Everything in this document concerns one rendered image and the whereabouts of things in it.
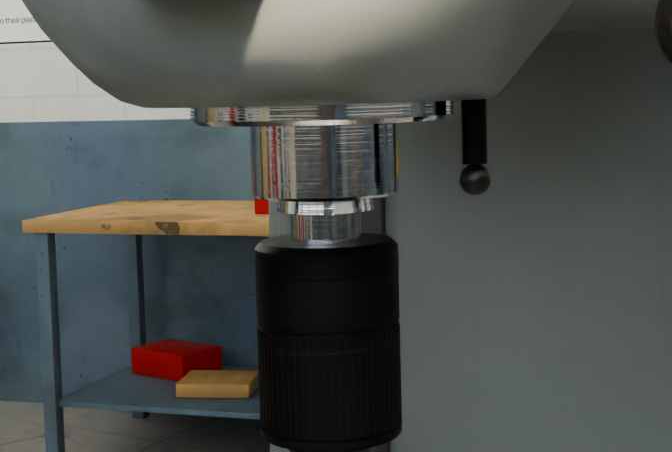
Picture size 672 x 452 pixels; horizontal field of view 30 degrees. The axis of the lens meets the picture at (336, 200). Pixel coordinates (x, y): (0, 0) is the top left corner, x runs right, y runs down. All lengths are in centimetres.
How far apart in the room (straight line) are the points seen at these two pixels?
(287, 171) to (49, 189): 501
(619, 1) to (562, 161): 28
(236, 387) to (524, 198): 373
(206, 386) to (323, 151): 411
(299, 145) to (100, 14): 8
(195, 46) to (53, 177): 505
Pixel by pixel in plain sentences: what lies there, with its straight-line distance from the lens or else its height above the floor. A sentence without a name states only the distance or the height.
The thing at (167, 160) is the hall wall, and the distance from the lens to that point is 511.
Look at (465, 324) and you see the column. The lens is 79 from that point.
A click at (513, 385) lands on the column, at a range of 79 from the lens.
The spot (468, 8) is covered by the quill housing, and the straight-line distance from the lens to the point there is 33.
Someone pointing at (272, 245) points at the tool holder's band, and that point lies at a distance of 40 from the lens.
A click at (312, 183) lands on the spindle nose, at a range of 39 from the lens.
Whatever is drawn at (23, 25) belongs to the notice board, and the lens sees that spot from 544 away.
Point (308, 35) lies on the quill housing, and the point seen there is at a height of 133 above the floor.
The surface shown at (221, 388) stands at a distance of 448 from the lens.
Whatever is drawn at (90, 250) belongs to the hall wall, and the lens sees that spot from 532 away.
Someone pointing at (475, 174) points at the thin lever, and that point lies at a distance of 39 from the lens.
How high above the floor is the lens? 132
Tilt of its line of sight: 5 degrees down
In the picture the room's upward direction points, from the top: 2 degrees counter-clockwise
